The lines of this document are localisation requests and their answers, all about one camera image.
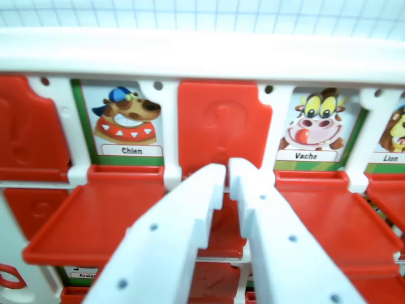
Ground red flap with question mark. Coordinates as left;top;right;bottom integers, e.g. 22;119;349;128
0;75;73;184

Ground cow picture card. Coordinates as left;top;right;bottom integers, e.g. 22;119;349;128
273;86;370;172

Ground red flap of cow card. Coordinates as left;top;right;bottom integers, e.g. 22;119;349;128
273;169;404;277

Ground red flap of lion card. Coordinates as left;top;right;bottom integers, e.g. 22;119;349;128
364;172;405;224

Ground red flap of cat card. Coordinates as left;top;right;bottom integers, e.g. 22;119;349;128
177;80;274;188

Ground red and white game board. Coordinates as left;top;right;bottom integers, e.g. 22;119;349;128
0;0;405;304

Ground dog picture card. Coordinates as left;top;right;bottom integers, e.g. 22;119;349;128
70;79;166;167

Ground lion picture card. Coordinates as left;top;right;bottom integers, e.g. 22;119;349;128
363;94;405;175

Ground red flap of dog card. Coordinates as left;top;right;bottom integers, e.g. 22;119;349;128
22;163;167;267

